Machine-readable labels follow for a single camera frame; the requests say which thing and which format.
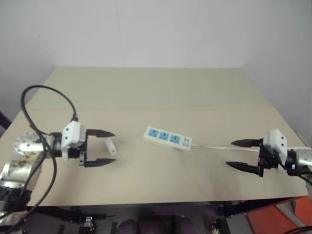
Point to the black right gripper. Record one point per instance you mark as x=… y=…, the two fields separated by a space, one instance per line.
x=267 y=158

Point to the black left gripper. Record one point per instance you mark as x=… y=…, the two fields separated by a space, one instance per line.
x=83 y=156

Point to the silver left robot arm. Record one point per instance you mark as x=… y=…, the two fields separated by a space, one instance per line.
x=26 y=146

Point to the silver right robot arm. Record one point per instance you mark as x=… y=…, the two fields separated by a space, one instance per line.
x=301 y=159

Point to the white cylindrical plug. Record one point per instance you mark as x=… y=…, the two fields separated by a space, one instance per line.
x=111 y=147

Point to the white power strip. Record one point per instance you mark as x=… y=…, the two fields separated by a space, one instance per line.
x=168 y=139

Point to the dark rounded shape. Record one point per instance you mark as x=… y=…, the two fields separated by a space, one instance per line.
x=128 y=226

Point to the black slanted bar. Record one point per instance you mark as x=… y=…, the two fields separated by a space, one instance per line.
x=3 y=120

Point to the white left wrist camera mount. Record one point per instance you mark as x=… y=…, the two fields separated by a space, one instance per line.
x=72 y=135

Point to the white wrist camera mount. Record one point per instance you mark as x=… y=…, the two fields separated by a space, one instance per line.
x=72 y=135
x=276 y=141

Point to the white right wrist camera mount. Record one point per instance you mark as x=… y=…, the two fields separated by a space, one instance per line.
x=276 y=141

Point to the black table frame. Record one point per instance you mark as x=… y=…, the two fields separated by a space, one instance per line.
x=151 y=209

